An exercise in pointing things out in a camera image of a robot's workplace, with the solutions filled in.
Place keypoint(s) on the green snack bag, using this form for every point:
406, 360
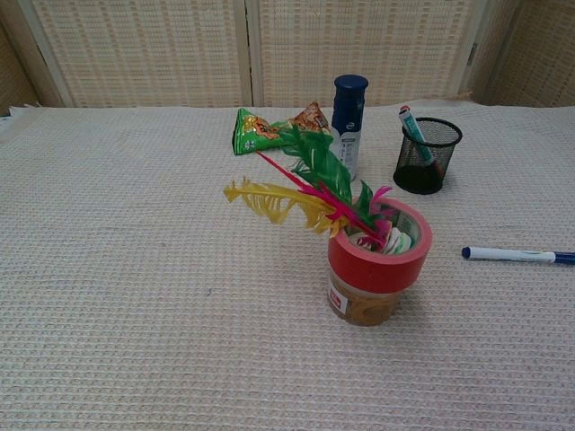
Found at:
251, 134

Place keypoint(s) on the orange snack bag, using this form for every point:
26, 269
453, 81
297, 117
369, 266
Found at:
312, 117

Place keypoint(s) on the red tape roll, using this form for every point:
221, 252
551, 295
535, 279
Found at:
377, 271

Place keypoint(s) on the colourful feather shuttlecock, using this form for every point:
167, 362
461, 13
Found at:
323, 161

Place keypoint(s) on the green white marker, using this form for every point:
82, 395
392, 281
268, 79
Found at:
411, 123

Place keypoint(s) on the white bottle with blue cap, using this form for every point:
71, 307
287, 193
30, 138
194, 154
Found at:
348, 112

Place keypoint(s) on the blue marker pen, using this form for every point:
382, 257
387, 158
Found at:
507, 256

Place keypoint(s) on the woven folding screen panel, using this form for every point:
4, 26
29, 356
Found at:
144, 54
534, 54
18, 67
359, 40

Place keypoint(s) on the black mesh pen holder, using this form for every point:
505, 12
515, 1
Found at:
442, 173

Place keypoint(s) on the cream woven tablecloth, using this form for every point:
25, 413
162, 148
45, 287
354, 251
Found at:
135, 269

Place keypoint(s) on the clear plastic jar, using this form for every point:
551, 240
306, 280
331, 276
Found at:
364, 310

